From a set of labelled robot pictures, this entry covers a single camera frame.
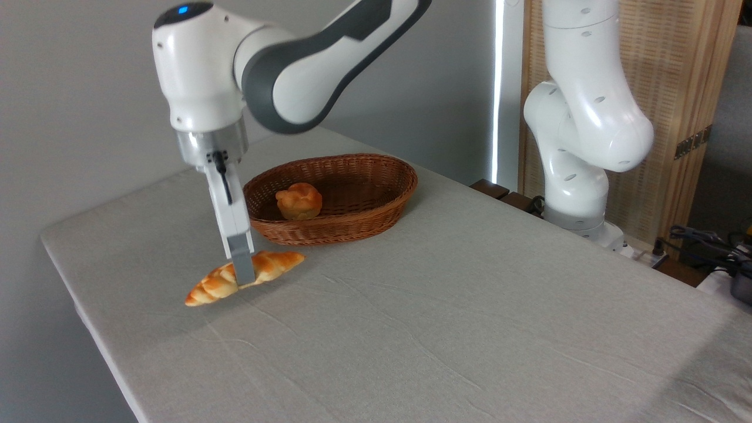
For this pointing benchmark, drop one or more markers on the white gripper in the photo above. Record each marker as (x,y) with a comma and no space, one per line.
(226,197)

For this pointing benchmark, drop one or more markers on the long braided golden bread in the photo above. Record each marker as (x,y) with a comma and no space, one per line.
(273,265)

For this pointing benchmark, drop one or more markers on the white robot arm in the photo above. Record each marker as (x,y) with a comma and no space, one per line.
(305,88)

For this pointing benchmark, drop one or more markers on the round golden bread bun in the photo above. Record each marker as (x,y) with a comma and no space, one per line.
(299,202)

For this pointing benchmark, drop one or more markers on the brown woven wicker basket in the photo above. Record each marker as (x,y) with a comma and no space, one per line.
(346,226)

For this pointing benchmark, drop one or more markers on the light grey tablecloth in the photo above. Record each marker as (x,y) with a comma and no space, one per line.
(411,323)

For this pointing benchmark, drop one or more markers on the dark brown wooden board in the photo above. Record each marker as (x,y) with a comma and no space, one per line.
(490,188)

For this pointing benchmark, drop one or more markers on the white power strip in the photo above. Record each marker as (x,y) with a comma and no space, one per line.
(643,254)

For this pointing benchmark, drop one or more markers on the brass screen hinge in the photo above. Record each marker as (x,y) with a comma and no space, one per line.
(693,142)

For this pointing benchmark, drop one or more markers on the grey metal pot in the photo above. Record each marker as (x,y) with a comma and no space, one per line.
(743,285)

